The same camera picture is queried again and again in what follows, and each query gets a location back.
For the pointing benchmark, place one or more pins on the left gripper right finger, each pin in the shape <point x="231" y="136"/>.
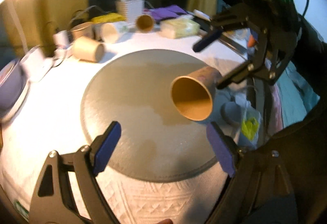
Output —
<point x="258" y="187"/>

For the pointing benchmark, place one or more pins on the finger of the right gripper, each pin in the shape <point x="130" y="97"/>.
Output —
<point x="225" y="21"/>
<point x="240" y="73"/>

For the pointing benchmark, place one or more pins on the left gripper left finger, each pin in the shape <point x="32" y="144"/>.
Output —
<point x="53" y="200"/>

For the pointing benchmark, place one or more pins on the floral brown paper cup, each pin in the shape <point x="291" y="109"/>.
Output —
<point x="193" y="94"/>

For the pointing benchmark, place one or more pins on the plain brown paper cup lying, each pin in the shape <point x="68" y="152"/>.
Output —
<point x="145" y="23"/>

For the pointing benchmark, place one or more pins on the white green-logo paper cup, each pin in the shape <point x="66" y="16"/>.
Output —
<point x="112" y="32"/>

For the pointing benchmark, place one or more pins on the upright patterned paper cup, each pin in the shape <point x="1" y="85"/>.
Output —
<point x="83" y="30"/>

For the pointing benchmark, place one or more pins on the small brown paper cup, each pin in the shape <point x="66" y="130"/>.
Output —
<point x="87" y="49"/>

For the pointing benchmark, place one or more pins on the yellow tissue pack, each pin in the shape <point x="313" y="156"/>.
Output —
<point x="178" y="28"/>

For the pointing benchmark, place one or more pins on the purple cloth pouch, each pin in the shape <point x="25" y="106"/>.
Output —
<point x="170" y="12"/>

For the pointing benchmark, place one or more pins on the white lattice basket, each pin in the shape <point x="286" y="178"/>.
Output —
<point x="130" y="10"/>

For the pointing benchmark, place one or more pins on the round grey metal tray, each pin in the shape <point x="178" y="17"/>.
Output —
<point x="157" y="143"/>

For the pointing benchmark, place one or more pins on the yellow snack packet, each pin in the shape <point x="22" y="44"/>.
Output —
<point x="108" y="18"/>

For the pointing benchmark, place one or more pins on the left yellow curtain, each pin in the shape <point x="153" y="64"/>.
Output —
<point x="37" y="18"/>

